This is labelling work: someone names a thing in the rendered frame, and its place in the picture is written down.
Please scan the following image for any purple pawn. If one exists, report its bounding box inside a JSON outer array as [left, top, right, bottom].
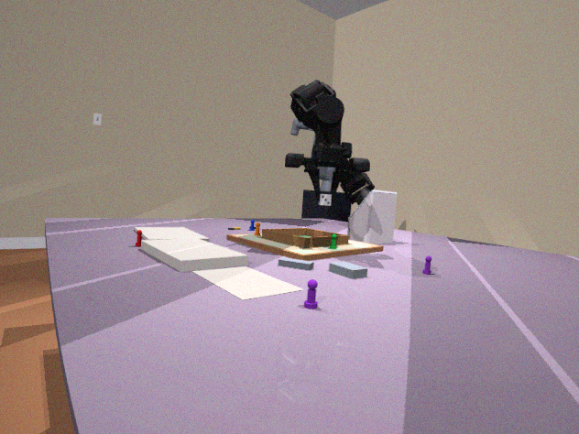
[[304, 279, 318, 309], [422, 256, 432, 275]]

